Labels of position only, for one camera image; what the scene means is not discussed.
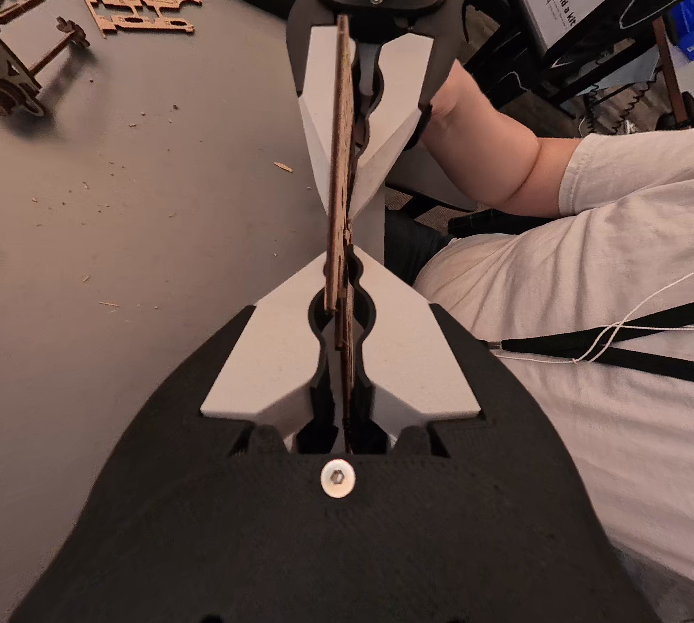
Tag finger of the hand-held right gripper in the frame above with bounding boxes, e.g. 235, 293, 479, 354
347, 31, 436, 225
297, 24, 342, 225

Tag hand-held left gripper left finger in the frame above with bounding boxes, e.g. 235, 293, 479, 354
200, 252, 329, 453

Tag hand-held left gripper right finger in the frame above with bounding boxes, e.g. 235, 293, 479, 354
350, 245, 483, 445

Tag large laser-cut wooden parts sheet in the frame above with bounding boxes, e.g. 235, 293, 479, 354
324, 13, 359, 407

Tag person's right forearm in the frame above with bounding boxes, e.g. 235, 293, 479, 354
422, 59, 583, 217

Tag person in white shirt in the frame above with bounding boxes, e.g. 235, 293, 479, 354
412, 132, 694, 602

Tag dark wooden gear assembly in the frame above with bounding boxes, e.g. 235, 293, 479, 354
0, 0, 90, 117

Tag blue plastic crate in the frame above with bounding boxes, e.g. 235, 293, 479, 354
669, 4, 694, 58

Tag black strap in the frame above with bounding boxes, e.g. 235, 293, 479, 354
499, 303, 694, 382

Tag white string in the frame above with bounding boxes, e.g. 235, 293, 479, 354
493, 276, 694, 365

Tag black coiled cable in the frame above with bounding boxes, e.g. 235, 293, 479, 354
587, 82, 652, 135

